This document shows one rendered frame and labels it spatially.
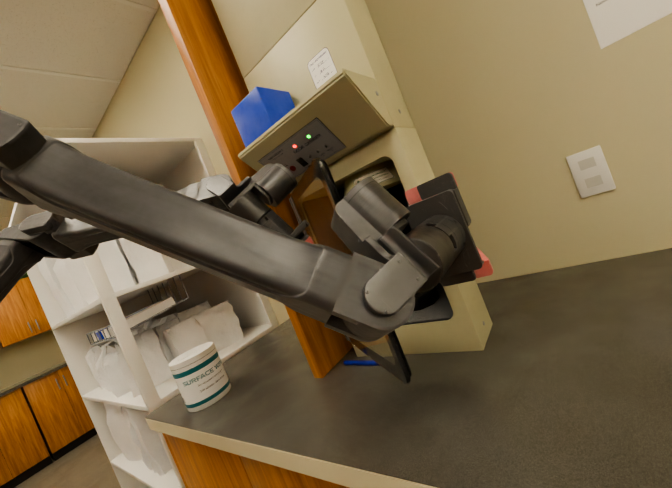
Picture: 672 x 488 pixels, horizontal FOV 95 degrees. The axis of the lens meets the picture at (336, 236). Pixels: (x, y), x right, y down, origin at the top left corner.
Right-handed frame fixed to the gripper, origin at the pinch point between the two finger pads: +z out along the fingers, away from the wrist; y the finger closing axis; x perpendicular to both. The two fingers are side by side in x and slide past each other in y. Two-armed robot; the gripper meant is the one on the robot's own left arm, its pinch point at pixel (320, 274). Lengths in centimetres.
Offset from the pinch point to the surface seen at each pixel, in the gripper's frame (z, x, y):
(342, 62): -24.6, 0.6, -34.6
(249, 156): -27.2, -12.8, -10.7
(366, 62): -20.6, 4.3, -35.6
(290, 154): -20.5, -8.2, -16.0
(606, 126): 29, 5, -71
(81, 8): -147, -100, -31
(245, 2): -53, -13, -37
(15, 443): -68, -377, 308
